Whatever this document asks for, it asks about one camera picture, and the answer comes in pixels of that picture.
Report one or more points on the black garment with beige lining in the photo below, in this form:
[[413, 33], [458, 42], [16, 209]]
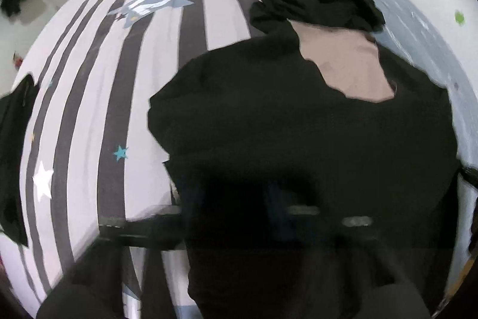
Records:
[[280, 124]]

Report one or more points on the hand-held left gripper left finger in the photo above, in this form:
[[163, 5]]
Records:
[[149, 229]]

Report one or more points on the stack of folded black clothes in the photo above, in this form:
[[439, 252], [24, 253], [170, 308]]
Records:
[[13, 162]]

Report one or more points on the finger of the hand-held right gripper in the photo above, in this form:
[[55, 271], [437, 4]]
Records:
[[471, 179]]

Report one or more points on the striped star print bed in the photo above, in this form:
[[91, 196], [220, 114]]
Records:
[[93, 117]]

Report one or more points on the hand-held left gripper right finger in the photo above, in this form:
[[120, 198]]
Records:
[[280, 218]]

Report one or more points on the red fire extinguisher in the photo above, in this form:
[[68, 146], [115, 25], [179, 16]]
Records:
[[18, 60]]

